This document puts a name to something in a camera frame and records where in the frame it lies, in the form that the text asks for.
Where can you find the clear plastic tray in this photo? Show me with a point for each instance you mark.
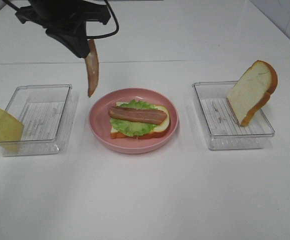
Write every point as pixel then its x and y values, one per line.
pixel 47 113
pixel 219 126

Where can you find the clear left plastic tray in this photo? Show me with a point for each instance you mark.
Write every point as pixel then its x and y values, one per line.
pixel 47 113

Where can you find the green lettuce leaf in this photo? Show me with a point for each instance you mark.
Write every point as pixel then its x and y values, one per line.
pixel 129 128

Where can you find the short bacon strip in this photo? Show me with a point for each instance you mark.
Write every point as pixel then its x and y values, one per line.
pixel 92 68

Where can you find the clear right plastic tray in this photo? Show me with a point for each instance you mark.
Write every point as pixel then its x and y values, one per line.
pixel 219 126

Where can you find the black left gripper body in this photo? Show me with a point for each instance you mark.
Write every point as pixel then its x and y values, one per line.
pixel 63 15

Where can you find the long bacon strip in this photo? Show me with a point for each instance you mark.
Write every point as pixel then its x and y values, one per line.
pixel 148 116

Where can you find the pink round plate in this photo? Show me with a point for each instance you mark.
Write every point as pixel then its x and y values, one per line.
pixel 99 120

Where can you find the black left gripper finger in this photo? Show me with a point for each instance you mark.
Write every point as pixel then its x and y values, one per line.
pixel 74 38

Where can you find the bread slice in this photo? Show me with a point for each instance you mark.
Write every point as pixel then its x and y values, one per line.
pixel 158 131
pixel 252 91

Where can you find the yellow cheese slice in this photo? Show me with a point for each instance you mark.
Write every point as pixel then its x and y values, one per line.
pixel 10 128

